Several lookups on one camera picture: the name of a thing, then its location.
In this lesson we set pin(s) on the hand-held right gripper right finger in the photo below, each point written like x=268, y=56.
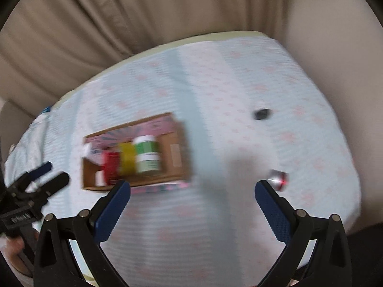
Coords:
x=273, y=212

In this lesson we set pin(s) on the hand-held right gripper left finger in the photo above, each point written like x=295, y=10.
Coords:
x=112, y=209

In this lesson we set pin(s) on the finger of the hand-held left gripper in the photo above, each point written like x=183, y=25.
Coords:
x=55, y=183
x=39, y=171

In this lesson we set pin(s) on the red and silver jar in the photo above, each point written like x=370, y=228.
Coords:
x=279, y=180

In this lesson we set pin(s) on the white earbuds case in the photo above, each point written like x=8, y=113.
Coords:
x=100, y=178

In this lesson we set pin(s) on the red box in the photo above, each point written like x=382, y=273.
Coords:
x=111, y=167

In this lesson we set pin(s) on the yellow tape roll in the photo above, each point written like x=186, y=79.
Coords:
x=127, y=158

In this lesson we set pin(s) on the pale green round jar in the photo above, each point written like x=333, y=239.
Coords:
x=148, y=164

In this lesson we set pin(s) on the white bottle with green label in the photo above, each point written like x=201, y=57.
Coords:
x=146, y=145

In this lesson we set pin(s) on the pink printed cardboard box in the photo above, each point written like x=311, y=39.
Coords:
x=173, y=155

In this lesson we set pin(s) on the person's left hand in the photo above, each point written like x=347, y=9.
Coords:
x=15, y=248

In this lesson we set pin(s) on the small teal cloth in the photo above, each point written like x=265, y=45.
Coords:
x=45, y=109

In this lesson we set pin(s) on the small black object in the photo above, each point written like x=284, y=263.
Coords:
x=261, y=114

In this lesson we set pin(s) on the pale green mattress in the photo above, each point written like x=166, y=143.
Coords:
x=119, y=61

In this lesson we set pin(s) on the beige curtain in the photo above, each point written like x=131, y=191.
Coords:
x=104, y=21

